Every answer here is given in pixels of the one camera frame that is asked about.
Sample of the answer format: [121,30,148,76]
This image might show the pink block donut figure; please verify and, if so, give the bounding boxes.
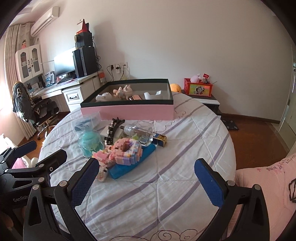
[109,138,142,166]

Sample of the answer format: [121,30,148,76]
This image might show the rose gold tumbler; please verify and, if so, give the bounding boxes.
[128,94,142,100]

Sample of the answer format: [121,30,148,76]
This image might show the low black white cabinet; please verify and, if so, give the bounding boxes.
[187,94,222,116]

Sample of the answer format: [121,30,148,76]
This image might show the pink clothed person leg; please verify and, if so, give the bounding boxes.
[235,154,295,240]

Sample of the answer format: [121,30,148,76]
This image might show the doll on cabinet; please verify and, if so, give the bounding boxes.
[21,40,27,49]

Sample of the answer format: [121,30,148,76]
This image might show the pink white block figure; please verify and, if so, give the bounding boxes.
[92,150,116,182]

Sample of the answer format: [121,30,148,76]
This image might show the black computer tower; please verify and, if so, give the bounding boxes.
[72,47,98,78]

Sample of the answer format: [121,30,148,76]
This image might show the teal toy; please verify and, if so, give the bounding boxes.
[78,130,104,158]

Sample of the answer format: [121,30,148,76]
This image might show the white air conditioner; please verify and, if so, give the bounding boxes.
[31,6,59,37]

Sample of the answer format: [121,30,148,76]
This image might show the baby doll blue dress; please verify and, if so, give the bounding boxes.
[113,86,125,99]

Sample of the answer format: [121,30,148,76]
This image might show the white glass-door cabinet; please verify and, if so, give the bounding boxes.
[15,44,43,83]

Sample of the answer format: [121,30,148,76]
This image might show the black floor scale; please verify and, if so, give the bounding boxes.
[222,120,239,131]

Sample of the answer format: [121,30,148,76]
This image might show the yellow octopus plush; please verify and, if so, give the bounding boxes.
[170,83,182,93]

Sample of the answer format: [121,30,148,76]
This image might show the orange capped bottle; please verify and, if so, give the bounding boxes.
[98,70,106,83]

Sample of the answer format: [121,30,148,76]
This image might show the blue highlighter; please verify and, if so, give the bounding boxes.
[108,143,157,180]

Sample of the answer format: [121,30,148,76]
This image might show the white desk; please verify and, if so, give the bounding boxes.
[32,72,105,112]

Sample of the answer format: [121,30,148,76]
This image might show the black computer monitor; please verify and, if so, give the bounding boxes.
[54,48,75,78]

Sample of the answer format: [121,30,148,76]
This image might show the beige curtain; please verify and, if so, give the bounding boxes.
[4,24,38,141]

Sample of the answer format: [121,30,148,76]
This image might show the black speaker box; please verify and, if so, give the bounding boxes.
[74,32,93,48]

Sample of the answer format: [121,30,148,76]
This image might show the pink and black box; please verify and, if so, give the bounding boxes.
[80,79,174,121]

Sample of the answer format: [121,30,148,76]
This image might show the red toy storage box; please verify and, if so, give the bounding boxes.
[184,78,213,97]

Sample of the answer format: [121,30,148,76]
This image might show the striped quilted table cover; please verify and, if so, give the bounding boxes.
[39,91,236,241]

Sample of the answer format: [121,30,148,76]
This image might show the clear box with blue cloth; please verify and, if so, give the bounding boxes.
[71,113,101,133]

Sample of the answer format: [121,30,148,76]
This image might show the black hair clip white flowers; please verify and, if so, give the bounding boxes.
[104,118,125,145]

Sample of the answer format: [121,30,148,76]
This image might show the black office chair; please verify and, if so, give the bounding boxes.
[12,82,59,140]

